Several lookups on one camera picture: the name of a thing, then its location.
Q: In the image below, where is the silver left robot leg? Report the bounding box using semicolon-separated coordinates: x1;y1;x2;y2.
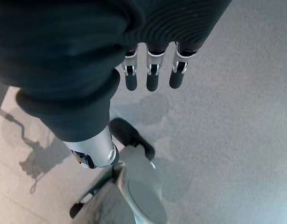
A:
75;168;118;224

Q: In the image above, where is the dark left robot foot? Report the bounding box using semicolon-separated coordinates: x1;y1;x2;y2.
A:
69;202;84;219

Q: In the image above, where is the dark robot foot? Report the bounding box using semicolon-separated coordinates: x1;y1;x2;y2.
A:
69;202;84;219
109;118;156;161

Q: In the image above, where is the silver right robot leg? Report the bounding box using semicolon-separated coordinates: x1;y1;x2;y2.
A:
96;144;168;224

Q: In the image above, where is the silver robot leg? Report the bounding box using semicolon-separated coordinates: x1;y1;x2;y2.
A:
75;168;118;224
96;144;168;224

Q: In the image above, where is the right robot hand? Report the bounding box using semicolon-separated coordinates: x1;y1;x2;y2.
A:
0;0;233;170

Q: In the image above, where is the dark right robot foot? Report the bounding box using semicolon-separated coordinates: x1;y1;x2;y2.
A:
109;118;156;161

